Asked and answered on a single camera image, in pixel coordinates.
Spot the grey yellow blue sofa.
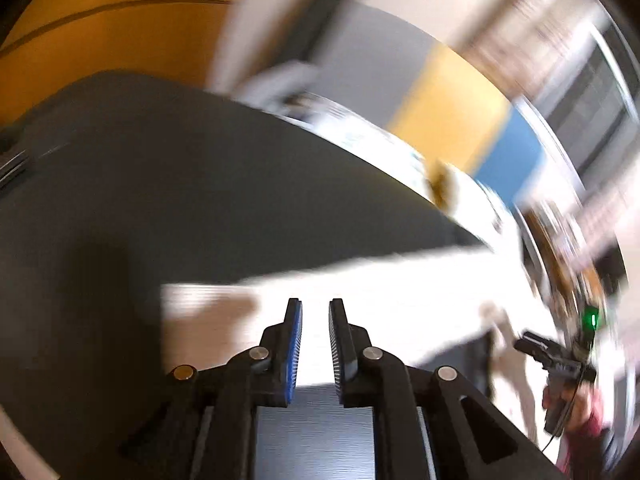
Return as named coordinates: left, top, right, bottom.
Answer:
left=240, top=0, right=548, bottom=211

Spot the beige patterned curtain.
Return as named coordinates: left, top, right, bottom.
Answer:
left=460, top=0, right=601, bottom=86

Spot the white knit sweater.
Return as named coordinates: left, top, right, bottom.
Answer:
left=160, top=247, right=546, bottom=396

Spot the white deer print pillow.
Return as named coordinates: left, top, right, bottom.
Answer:
left=310, top=95, right=506, bottom=233

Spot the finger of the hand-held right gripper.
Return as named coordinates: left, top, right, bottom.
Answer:
left=514, top=331, right=564, bottom=361

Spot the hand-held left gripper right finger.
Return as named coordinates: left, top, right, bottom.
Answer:
left=328, top=298, right=566, bottom=480

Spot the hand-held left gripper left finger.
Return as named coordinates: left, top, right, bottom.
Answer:
left=119, top=298, right=304, bottom=480

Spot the large white frame window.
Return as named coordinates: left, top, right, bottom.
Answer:
left=545, top=25, right=640, bottom=176

